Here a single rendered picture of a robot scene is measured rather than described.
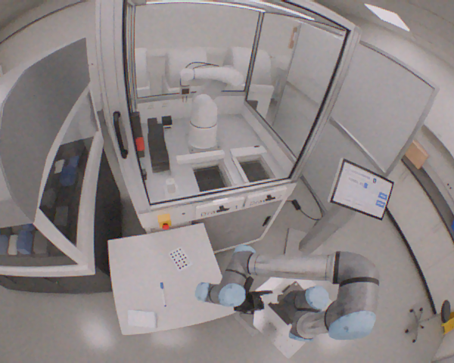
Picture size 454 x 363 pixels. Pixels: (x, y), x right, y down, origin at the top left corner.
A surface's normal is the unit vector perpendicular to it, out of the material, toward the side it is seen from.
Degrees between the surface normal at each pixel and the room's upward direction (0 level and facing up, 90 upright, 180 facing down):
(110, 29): 90
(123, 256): 0
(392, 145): 90
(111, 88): 90
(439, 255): 90
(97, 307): 0
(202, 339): 0
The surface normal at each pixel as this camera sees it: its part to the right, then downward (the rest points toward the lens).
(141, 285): 0.13, -0.66
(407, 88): -0.94, 0.15
